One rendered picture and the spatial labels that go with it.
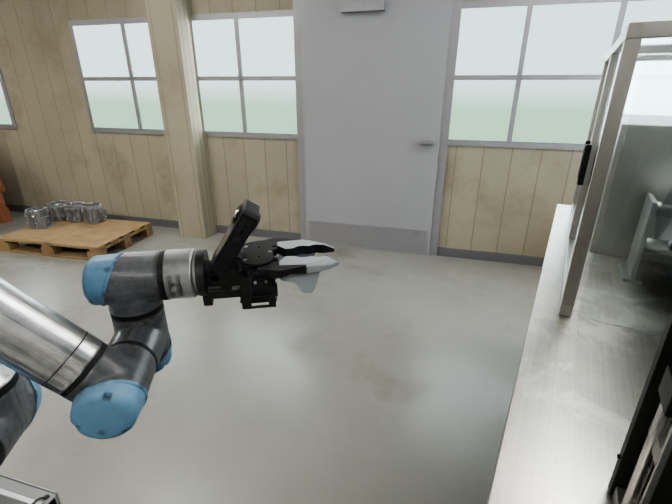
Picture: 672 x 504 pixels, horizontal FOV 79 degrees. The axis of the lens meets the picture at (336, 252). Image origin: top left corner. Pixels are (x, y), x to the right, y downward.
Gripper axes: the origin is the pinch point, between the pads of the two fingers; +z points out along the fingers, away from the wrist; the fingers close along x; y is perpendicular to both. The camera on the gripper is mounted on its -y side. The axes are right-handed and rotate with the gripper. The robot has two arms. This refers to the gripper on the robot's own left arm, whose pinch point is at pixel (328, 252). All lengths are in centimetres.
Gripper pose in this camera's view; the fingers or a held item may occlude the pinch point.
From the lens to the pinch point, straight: 64.5
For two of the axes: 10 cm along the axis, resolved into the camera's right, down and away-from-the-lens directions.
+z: 9.9, -0.6, 1.6
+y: -0.3, 8.6, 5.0
